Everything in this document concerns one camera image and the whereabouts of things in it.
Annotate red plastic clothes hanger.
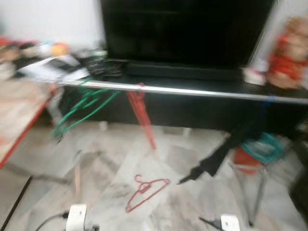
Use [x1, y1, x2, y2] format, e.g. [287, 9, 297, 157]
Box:
[125, 174, 172, 214]
[126, 83, 158, 151]

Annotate green plastic clothes hanger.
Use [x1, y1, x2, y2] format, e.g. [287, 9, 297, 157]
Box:
[50, 79, 121, 141]

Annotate blue clothes hanger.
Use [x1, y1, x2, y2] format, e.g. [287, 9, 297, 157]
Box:
[263, 95, 276, 108]

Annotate red bin with teal bag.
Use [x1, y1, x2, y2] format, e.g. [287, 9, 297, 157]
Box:
[233, 132, 287, 174]

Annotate red laughing buddha statue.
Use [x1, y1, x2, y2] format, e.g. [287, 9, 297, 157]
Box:
[266, 16, 308, 91]

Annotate small white tissue box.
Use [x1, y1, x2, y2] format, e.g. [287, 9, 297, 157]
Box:
[242, 67, 268, 87]

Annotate plain black garment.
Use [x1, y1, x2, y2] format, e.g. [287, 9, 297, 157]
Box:
[177, 98, 275, 185]

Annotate silver metal clothes rack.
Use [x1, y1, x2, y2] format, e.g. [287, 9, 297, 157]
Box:
[52, 79, 308, 227]

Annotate black soundbar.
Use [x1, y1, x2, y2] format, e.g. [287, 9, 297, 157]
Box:
[125, 61, 242, 82]

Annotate black flat screen television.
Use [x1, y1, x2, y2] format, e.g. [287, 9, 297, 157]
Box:
[98, 0, 275, 73]

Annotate orange round doll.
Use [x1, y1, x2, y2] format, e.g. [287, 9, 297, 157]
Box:
[50, 42, 68, 56]

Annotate white paper sheets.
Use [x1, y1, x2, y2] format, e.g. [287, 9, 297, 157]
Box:
[16, 53, 90, 83]

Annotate marble top red edge table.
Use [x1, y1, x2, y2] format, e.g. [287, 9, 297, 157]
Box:
[0, 79, 59, 231]

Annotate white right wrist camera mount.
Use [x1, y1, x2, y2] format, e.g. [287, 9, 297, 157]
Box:
[219, 214, 241, 231]

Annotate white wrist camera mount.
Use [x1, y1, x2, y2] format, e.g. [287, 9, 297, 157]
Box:
[219, 214, 241, 231]
[65, 203, 89, 231]

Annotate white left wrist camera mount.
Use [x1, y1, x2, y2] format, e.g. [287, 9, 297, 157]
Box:
[65, 203, 89, 231]

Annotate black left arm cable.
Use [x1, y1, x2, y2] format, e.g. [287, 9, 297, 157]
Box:
[33, 211, 71, 231]

